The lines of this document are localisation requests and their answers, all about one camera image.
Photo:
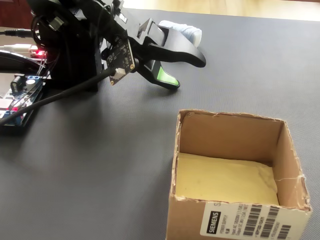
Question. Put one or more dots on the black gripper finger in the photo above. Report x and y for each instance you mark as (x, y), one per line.
(175, 47)
(162, 77)

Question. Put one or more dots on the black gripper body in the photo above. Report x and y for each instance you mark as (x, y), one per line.
(117, 27)

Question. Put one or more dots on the blue white yarn block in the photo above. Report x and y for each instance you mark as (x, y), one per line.
(192, 32)

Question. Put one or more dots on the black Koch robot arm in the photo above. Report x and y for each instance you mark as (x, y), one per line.
(72, 50)

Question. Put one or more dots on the brown cardboard box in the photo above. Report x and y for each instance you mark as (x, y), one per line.
(225, 135)

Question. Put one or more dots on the yellow paper box liner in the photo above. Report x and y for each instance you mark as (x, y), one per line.
(225, 175)

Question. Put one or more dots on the small controller board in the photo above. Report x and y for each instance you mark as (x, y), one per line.
(38, 53)

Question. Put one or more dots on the dark grey textured mat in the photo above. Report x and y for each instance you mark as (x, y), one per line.
(100, 162)

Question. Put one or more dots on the blue circuit board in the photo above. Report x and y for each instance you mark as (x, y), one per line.
(32, 92)

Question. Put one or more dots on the camera circuit board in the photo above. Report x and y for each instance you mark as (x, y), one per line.
(122, 57)

